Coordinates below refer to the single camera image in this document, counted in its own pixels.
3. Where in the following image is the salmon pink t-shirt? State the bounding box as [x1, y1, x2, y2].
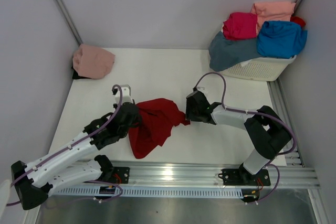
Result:
[250, 1, 296, 34]

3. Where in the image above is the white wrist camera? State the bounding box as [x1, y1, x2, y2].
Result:
[112, 84, 134, 109]
[193, 86, 208, 97]

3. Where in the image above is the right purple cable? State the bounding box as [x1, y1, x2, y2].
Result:
[196, 72, 299, 201]

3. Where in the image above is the left corner aluminium profile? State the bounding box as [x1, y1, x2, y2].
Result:
[54, 0, 83, 46]

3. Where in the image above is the aluminium mounting rail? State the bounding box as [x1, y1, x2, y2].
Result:
[34, 159, 321, 190]

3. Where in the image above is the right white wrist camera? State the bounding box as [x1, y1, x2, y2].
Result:
[193, 86, 208, 97]

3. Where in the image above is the folded pink t-shirt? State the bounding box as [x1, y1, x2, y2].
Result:
[72, 44, 115, 80]

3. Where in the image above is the white slotted cable duct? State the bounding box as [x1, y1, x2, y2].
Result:
[56, 185, 243, 199]

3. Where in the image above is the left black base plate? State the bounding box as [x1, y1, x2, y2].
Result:
[102, 167, 130, 184]

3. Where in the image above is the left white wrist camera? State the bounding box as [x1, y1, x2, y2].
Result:
[112, 84, 134, 109]

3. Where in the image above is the dark red t-shirt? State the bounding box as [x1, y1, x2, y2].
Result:
[128, 98, 190, 159]

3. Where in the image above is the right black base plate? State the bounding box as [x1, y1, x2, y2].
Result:
[218, 168, 271, 186]

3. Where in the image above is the white laundry basket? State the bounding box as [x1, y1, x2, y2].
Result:
[221, 55, 297, 82]

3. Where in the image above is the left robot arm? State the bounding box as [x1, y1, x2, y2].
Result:
[11, 102, 140, 210]

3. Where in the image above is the magenta t-shirt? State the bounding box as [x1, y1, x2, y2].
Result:
[223, 12, 258, 40]

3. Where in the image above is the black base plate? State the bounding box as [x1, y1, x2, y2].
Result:
[218, 168, 271, 186]
[102, 167, 130, 184]

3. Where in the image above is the slate blue t-shirt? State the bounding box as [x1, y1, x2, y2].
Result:
[208, 31, 262, 72]

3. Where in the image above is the bright red t-shirt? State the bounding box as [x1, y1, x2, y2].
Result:
[290, 16, 306, 29]

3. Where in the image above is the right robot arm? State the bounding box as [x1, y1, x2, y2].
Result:
[186, 89, 293, 186]

